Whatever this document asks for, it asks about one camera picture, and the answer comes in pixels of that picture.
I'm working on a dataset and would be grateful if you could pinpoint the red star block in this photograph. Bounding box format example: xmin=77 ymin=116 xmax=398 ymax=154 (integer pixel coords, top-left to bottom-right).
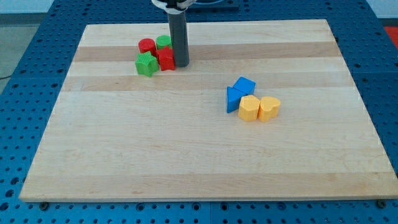
xmin=156 ymin=46 xmax=175 ymax=71

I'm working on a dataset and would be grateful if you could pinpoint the blue cube block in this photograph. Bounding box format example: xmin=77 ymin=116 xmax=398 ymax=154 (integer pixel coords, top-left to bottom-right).
xmin=233 ymin=77 xmax=256 ymax=95

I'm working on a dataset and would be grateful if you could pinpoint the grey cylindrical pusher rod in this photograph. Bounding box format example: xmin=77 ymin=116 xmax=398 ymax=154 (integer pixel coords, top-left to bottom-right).
xmin=168 ymin=11 xmax=190 ymax=67

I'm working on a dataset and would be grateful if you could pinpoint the green cylinder block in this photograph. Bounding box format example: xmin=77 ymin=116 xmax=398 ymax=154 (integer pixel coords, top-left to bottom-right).
xmin=155 ymin=35 xmax=172 ymax=50

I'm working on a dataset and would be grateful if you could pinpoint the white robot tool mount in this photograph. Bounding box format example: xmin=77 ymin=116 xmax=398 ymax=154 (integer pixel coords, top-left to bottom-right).
xmin=152 ymin=0 xmax=197 ymax=15

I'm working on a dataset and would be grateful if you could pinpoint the blue triangle block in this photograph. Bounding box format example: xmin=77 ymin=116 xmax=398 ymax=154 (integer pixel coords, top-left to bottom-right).
xmin=226 ymin=86 xmax=246 ymax=113

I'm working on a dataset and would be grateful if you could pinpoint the wooden board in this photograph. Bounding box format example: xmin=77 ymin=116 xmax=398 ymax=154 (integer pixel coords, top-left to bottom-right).
xmin=19 ymin=19 xmax=397 ymax=202

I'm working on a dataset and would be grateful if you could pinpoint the red cylinder block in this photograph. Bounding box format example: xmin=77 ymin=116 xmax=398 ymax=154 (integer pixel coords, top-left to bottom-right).
xmin=138 ymin=38 xmax=157 ymax=56

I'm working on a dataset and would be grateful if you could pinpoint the green star block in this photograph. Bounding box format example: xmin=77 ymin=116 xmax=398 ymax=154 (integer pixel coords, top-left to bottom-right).
xmin=135 ymin=52 xmax=159 ymax=77

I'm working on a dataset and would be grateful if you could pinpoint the yellow hexagon block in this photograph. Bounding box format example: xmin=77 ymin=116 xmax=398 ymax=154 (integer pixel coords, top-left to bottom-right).
xmin=238 ymin=95 xmax=260 ymax=121

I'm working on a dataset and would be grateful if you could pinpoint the yellow heart block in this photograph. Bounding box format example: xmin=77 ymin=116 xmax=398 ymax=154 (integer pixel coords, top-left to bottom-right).
xmin=257 ymin=96 xmax=281 ymax=122

